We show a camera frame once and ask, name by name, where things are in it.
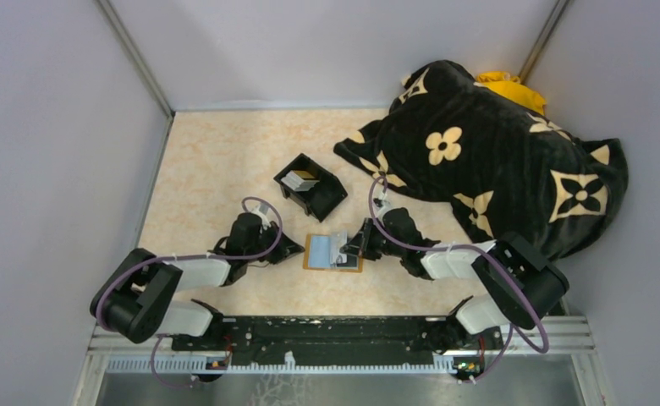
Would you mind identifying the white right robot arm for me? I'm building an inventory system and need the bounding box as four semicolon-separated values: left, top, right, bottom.
339;208;569;348

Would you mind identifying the black flower-pattern blanket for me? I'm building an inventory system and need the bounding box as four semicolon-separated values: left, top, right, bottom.
333;60;629;261

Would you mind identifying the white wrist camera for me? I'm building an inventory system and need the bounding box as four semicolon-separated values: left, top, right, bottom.
373;194;393;211
250;203;271;228

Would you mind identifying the stack of white cards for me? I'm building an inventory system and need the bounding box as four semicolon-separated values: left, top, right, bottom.
281;170;319;193

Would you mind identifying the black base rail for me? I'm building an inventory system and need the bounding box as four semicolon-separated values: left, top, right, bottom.
85;313;597;387

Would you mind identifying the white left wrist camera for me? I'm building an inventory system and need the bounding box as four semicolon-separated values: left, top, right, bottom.
250;203;271;228

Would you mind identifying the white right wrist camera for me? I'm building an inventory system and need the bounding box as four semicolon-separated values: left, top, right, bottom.
373;194;393;211

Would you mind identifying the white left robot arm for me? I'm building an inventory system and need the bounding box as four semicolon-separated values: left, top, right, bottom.
90;212;304;350

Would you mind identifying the yellow cloth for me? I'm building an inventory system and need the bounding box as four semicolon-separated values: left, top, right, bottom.
476;71;547;115

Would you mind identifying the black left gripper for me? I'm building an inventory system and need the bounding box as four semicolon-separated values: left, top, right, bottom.
245;220;305;265

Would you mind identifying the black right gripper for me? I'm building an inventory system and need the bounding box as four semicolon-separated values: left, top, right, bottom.
341;217;406;261

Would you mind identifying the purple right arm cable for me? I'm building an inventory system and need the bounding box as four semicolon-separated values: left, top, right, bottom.
367;175;551;385

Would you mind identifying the black plastic card box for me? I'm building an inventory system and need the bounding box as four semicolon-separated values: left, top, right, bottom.
273;153;348;222

